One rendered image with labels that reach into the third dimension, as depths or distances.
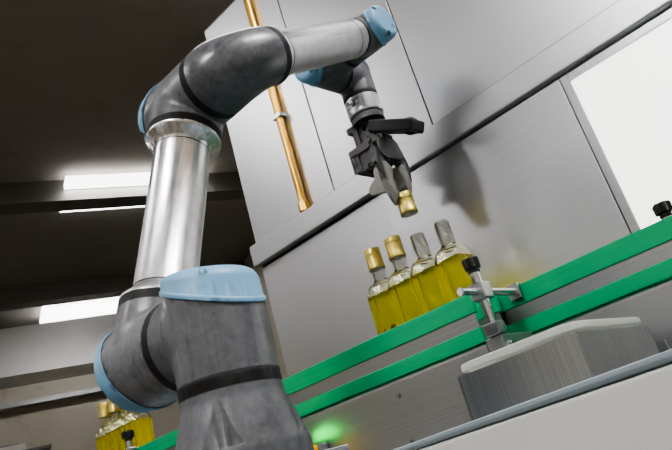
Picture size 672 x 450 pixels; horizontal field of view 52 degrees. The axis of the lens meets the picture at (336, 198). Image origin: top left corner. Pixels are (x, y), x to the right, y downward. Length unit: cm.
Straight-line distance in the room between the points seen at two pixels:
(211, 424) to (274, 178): 121
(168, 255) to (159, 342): 17
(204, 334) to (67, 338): 814
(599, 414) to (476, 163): 125
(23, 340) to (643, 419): 874
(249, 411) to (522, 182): 81
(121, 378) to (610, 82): 95
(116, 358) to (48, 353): 794
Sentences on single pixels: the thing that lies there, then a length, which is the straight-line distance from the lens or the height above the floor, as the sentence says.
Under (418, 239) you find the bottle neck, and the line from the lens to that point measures 134.
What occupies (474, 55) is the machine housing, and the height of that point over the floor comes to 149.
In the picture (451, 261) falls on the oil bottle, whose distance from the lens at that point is 128.
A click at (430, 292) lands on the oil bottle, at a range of 130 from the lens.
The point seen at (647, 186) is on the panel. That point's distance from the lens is 129.
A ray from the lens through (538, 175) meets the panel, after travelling 137.
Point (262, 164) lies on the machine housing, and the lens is 193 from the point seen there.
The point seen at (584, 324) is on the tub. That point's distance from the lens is 85.
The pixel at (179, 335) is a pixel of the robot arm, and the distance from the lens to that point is 79.
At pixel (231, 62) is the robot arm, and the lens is 104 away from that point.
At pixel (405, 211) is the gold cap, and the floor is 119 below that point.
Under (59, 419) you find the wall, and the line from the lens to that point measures 1054.
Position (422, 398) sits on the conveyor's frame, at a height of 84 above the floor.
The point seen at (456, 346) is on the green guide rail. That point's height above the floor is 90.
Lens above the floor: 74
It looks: 22 degrees up
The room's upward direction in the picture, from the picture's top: 17 degrees counter-clockwise
